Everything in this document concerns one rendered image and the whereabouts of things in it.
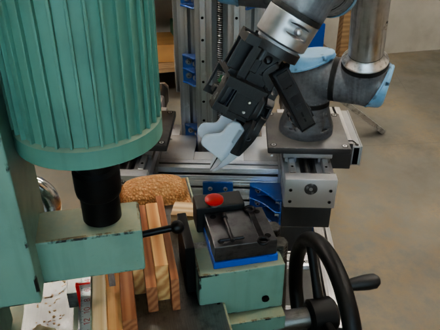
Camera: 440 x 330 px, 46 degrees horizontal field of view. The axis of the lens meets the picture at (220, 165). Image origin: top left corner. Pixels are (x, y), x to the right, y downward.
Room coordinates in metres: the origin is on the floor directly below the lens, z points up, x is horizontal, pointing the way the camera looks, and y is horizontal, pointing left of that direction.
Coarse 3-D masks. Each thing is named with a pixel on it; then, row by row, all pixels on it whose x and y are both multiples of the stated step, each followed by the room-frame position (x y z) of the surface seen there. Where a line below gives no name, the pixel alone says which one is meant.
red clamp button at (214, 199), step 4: (208, 196) 0.68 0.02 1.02; (212, 196) 0.68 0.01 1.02; (216, 196) 0.68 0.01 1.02; (220, 196) 0.68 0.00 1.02; (208, 200) 0.67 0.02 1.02; (212, 200) 0.67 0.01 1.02; (216, 200) 0.67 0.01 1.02; (220, 200) 0.67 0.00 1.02; (208, 204) 0.67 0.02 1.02; (212, 204) 0.67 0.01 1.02; (216, 204) 0.67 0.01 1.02; (220, 204) 0.67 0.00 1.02
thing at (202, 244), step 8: (184, 216) 0.67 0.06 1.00; (184, 224) 0.65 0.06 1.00; (184, 232) 0.63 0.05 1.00; (184, 240) 0.61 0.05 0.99; (192, 240) 0.61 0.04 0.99; (184, 248) 0.60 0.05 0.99; (192, 248) 0.59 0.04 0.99; (184, 256) 0.60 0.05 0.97; (192, 256) 0.59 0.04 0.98; (184, 264) 0.61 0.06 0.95; (192, 264) 0.59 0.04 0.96; (184, 272) 0.61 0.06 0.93; (192, 272) 0.59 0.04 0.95; (192, 280) 0.59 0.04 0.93; (192, 288) 0.59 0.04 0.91
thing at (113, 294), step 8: (112, 288) 0.56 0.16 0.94; (112, 296) 0.55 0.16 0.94; (112, 304) 0.53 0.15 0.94; (120, 304) 0.53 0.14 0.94; (112, 312) 0.52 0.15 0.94; (120, 312) 0.52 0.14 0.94; (112, 320) 0.50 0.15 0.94; (120, 320) 0.50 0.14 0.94; (112, 328) 0.49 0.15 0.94; (120, 328) 0.49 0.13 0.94
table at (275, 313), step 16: (176, 240) 0.72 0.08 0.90; (176, 256) 0.68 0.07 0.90; (144, 304) 0.57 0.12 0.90; (160, 304) 0.57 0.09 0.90; (192, 304) 0.57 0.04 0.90; (208, 304) 0.57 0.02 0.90; (224, 304) 0.57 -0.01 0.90; (144, 320) 0.54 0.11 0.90; (160, 320) 0.54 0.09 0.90; (176, 320) 0.54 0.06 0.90; (192, 320) 0.54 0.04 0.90; (208, 320) 0.54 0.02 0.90; (224, 320) 0.54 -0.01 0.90; (240, 320) 0.57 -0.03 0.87; (256, 320) 0.57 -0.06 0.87; (272, 320) 0.57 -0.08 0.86
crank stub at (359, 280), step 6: (360, 276) 0.60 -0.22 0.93; (366, 276) 0.60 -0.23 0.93; (372, 276) 0.60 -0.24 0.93; (378, 276) 0.61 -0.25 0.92; (354, 282) 0.59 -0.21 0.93; (360, 282) 0.59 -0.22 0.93; (366, 282) 0.59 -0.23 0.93; (372, 282) 0.59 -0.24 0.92; (378, 282) 0.60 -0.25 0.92; (354, 288) 0.59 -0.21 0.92; (360, 288) 0.59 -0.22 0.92; (366, 288) 0.59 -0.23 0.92; (372, 288) 0.59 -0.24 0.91
